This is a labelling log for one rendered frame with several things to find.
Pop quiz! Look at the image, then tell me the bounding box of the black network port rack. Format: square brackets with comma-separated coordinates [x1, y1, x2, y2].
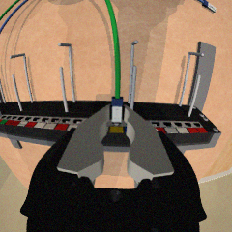
[0, 40, 221, 154]

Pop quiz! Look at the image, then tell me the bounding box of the green patch cord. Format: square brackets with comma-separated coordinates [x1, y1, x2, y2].
[0, 0, 121, 99]

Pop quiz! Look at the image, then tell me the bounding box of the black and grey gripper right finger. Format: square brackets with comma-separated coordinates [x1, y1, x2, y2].
[122, 104, 207, 222]

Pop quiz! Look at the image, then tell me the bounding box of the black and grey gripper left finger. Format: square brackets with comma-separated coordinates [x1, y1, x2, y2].
[20, 104, 112, 217]

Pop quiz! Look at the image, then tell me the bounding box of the blue and white network cable plug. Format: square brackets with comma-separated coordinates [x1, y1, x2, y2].
[202, 0, 216, 13]

